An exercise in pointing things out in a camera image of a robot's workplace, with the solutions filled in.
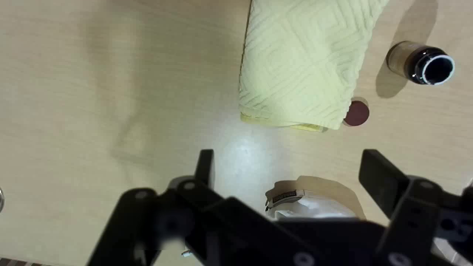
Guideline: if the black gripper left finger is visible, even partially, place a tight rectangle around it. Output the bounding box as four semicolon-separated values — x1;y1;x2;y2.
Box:
87;148;229;266

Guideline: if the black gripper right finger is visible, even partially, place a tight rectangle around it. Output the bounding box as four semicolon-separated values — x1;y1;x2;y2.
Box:
357;148;473;266

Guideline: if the small brown bottle black neck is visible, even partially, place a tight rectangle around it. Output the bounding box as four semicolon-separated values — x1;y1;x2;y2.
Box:
384;40;456;87

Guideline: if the dark red round disc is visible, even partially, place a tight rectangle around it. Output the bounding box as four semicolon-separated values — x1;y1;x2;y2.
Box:
342;97;371;127

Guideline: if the yellow folded towel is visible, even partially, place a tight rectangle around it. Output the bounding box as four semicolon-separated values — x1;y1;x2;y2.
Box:
237;0;390;133

